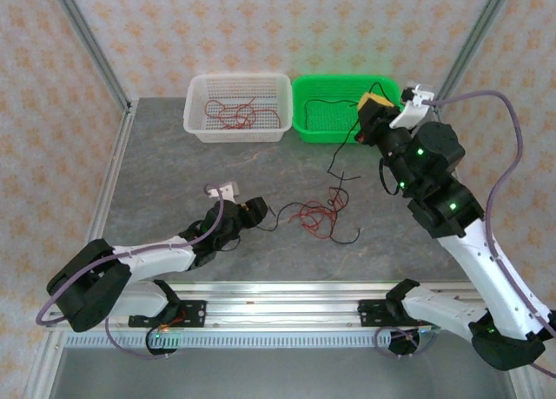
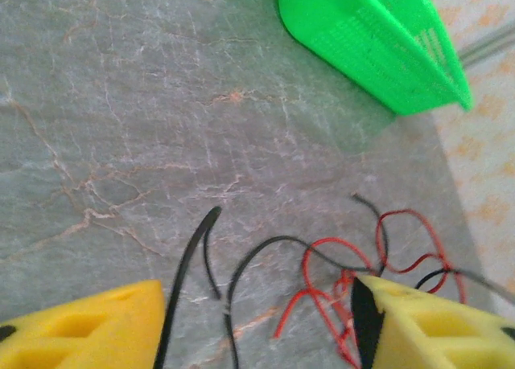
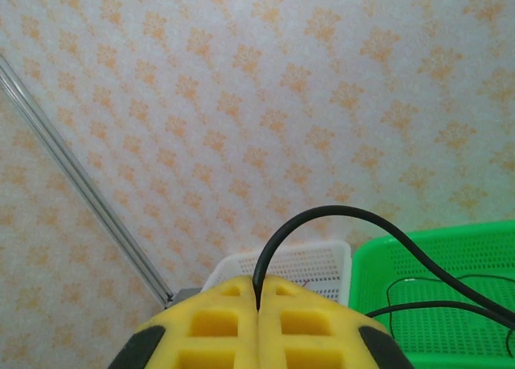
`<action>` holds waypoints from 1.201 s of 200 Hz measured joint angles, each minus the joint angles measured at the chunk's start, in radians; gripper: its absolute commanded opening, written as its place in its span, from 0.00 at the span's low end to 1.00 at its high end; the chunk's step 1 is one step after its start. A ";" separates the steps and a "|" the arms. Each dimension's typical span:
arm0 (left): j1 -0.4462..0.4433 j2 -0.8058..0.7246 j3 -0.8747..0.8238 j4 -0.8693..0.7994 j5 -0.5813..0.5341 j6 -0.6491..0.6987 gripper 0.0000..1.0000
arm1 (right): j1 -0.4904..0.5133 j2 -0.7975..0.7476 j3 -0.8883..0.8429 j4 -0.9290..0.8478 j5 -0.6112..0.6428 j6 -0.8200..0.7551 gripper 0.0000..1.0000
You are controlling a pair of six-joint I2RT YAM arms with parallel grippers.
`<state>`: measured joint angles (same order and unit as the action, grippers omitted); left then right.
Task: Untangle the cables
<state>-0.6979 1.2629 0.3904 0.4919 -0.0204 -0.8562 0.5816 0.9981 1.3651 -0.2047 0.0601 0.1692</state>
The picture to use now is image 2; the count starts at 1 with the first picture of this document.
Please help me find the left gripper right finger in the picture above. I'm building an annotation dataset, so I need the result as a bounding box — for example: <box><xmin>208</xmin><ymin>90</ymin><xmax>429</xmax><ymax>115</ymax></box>
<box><xmin>352</xmin><ymin>274</ymin><xmax>515</xmax><ymax>369</ymax></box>

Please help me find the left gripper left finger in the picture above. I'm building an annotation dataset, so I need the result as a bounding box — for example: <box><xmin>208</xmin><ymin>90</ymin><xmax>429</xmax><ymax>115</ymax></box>
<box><xmin>0</xmin><ymin>279</ymin><xmax>167</xmax><ymax>369</ymax></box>

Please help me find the thin red cable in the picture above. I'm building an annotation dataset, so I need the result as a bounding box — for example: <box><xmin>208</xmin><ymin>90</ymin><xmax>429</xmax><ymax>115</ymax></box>
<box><xmin>272</xmin><ymin>209</ymin><xmax>468</xmax><ymax>369</ymax></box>

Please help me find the green plastic mesh basket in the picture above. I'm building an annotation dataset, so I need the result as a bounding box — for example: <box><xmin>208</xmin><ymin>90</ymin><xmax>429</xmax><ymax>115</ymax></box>
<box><xmin>275</xmin><ymin>0</ymin><xmax>474</xmax><ymax>117</ymax></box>

